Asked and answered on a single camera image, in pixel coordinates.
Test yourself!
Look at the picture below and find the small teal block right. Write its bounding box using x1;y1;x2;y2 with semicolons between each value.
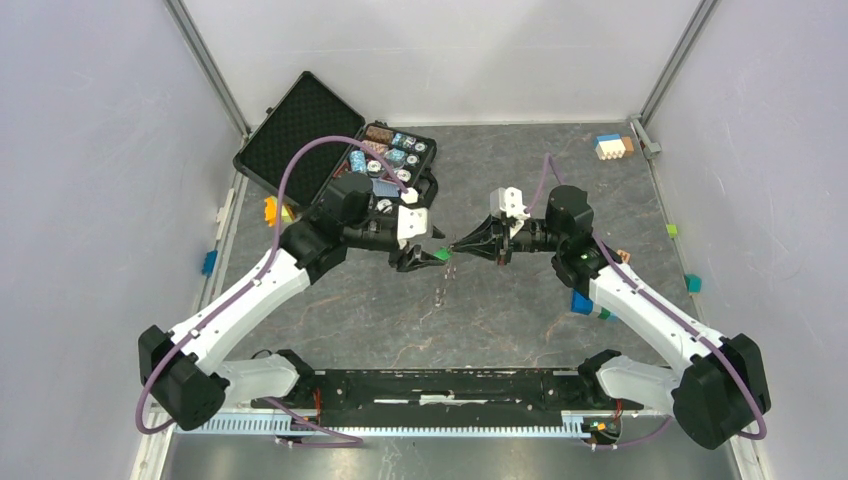
684;273;702;294

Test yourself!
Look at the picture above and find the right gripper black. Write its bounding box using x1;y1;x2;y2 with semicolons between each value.
452;213;565;267

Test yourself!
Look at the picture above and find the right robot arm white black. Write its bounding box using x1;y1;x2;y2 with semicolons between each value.
451;185;771;450

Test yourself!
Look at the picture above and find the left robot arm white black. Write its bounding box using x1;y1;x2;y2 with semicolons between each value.
137;173;442;431

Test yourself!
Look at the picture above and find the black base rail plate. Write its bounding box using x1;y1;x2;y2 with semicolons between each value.
279;368;642;428

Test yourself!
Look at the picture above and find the orange yellow green brick stack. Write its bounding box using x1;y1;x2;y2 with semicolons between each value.
263;196;296;227

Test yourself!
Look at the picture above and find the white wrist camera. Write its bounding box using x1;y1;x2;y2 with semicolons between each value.
396;205;433;249
489;187;530;238

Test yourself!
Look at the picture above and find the white toothed cable duct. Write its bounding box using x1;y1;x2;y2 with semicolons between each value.
176;410;590;440

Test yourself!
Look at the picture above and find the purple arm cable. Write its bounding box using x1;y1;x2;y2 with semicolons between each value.
524;153;768;441
135;136;420;436

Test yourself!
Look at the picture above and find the small blue block left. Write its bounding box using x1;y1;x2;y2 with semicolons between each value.
201;250;218;278

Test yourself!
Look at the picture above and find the black poker chip case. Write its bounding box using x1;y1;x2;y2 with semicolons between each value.
233;70;440;220

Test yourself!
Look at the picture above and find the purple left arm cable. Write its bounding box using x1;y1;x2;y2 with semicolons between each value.
135;136;420;436

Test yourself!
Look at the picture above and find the blue white orange brick stack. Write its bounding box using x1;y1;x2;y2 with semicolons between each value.
594;134;635;160

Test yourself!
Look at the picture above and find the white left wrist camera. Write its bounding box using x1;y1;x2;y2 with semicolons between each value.
396;205;433;249

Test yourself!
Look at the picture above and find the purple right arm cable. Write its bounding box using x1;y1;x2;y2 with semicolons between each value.
524;153;768;441

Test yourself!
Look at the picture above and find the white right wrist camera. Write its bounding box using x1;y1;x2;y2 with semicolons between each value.
489;187;530;238

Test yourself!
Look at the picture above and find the blue white green brick stack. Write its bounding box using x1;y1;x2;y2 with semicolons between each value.
570;290;618;321

